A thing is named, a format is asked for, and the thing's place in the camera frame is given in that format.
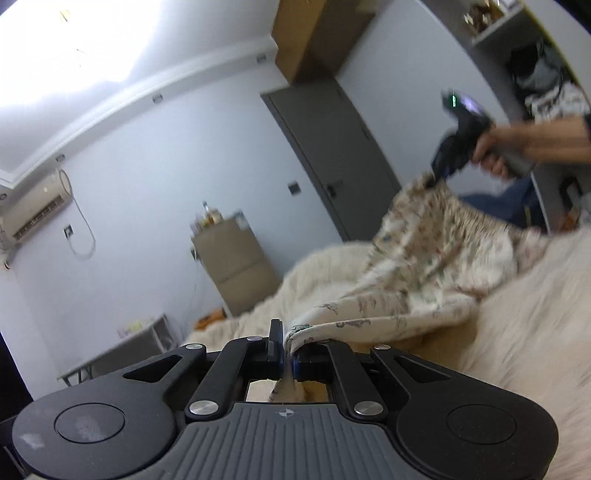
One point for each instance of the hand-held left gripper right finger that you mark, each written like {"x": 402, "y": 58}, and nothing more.
{"x": 302, "y": 364}

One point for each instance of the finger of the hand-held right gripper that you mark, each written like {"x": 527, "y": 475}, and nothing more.
{"x": 436, "y": 179}

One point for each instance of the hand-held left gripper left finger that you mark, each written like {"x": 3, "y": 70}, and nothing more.
{"x": 276, "y": 357}

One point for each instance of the printed cream pajama pants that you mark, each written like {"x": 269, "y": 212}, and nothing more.
{"x": 434, "y": 258}

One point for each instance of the person's right forearm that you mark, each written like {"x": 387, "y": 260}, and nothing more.
{"x": 549, "y": 138}

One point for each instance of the person's right hand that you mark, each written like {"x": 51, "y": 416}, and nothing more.
{"x": 501, "y": 135}

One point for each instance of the dark blue cloth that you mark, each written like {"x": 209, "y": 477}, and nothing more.
{"x": 498, "y": 201}

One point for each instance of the orange cloth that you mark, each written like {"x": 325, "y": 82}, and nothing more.
{"x": 211, "y": 321}

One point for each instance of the white shelf unit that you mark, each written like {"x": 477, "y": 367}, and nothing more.
{"x": 496, "y": 55}

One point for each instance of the brown wooden cabinet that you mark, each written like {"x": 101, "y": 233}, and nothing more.
{"x": 235, "y": 263}

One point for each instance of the black bag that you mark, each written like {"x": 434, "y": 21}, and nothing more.
{"x": 535, "y": 64}

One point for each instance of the patterned folded cloth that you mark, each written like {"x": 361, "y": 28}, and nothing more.
{"x": 563, "y": 104}

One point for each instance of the grey door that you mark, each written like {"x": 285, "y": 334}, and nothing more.
{"x": 323, "y": 152}

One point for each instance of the golden ornaments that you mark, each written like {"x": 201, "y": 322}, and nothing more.
{"x": 485, "y": 16}

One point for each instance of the grey metal table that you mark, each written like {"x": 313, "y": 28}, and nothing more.
{"x": 134, "y": 341}

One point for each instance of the yellow paper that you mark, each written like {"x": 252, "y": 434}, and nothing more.
{"x": 136, "y": 326}

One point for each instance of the small bottles cluster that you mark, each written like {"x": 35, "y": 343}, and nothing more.
{"x": 210, "y": 214}

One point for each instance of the cream fluffy blanket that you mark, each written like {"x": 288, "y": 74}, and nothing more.
{"x": 531, "y": 323}

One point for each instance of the brown overhead cupboard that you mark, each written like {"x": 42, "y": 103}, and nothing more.
{"x": 314, "y": 37}

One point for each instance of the wall light switch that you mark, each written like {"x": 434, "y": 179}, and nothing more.
{"x": 293, "y": 188}

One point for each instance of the wall socket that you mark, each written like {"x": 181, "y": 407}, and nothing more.
{"x": 68, "y": 231}

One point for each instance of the wall air conditioner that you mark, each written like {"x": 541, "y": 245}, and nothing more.
{"x": 37, "y": 207}

